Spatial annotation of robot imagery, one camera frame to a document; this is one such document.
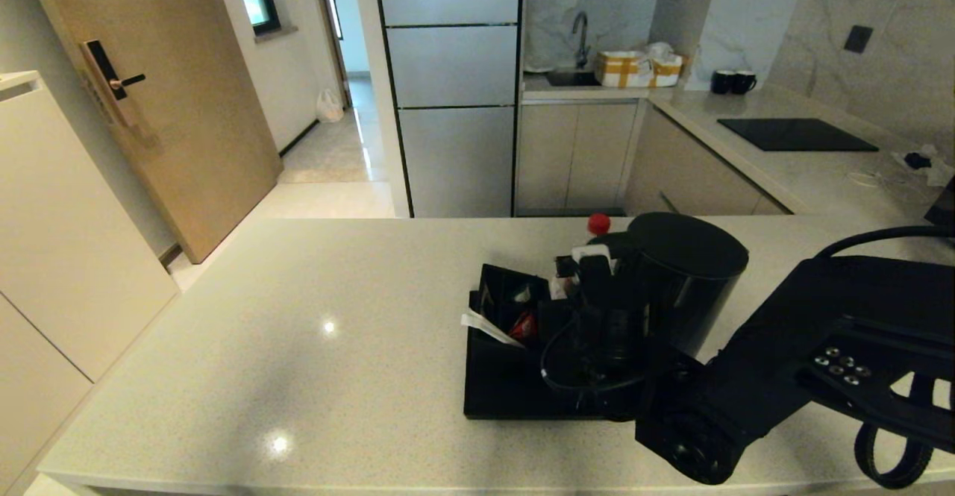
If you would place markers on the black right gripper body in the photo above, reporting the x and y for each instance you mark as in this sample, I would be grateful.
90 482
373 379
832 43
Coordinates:
615 339

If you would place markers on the dark grey electric kettle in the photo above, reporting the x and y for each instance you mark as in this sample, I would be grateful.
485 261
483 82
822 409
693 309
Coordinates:
694 257

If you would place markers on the clear water bottle red cap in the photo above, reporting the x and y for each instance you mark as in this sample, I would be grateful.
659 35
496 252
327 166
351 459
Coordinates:
598 224

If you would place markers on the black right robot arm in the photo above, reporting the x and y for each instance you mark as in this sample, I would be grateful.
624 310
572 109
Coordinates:
806 347

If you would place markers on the packets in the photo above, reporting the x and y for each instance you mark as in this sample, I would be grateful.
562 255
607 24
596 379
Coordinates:
524 292

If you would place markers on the red sachet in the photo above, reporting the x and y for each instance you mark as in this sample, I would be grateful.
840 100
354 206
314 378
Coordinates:
524 327

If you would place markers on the black rectangular serving tray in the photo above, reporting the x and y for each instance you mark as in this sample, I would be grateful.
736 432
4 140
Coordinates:
507 395

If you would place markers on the white paper stick packet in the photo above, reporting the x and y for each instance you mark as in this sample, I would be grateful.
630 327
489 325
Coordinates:
483 326

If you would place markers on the brown coffee sachet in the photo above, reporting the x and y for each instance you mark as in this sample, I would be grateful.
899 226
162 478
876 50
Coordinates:
485 300

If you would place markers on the black sachet holder box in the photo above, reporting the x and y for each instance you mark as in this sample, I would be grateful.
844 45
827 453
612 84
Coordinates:
485 276

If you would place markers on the beige cooktop base cabinet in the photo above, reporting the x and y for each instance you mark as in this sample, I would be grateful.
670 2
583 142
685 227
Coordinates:
694 174

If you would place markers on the beige sink base cabinet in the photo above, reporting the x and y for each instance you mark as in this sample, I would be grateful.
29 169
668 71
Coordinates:
574 155

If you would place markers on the kitchen sink basin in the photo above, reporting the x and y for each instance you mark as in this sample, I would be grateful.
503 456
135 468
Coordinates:
571 78

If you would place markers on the white box yellow tape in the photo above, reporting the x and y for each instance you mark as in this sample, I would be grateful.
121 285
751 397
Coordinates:
668 71
621 69

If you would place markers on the black induction cooktop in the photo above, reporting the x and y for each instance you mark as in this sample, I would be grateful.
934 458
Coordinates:
797 134

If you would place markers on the black mug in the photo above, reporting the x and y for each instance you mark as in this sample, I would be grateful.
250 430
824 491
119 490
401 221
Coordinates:
721 82
743 83

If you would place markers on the silver refrigerator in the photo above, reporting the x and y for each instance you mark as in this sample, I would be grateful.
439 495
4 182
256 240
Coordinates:
455 108

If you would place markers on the dark kitchen faucet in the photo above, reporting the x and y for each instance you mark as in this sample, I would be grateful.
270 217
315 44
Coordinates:
580 32

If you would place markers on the black power adapter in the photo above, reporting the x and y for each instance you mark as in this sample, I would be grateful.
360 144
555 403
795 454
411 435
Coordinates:
918 160

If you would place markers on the white crumpled cloth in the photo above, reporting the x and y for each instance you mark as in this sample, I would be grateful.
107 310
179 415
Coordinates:
940 173

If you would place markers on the white plastic bag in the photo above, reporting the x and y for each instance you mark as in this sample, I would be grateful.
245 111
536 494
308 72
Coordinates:
329 107

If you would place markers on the brown wooden door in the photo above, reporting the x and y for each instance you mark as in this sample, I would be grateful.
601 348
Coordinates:
186 123

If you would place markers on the white tall cabinet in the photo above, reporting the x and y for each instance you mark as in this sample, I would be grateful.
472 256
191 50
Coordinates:
67 257

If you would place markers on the black wall socket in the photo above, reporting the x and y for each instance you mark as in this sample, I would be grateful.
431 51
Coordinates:
858 39

